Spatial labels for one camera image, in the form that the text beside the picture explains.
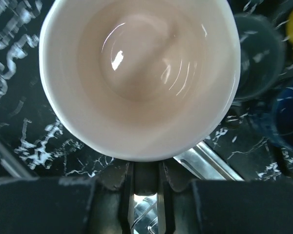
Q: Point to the pink orange mug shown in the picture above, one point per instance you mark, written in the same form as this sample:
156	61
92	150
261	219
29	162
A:
140	80

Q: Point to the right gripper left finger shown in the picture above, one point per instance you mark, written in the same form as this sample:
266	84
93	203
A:
68	205

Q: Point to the silver metal tray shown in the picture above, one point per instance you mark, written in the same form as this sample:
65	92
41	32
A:
201	161

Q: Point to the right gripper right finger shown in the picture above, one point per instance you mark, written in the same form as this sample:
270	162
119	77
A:
187	205

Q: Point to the dark grey mug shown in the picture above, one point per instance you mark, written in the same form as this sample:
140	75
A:
262	56

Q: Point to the navy blue mug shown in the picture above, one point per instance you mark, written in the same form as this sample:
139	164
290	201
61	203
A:
272	116

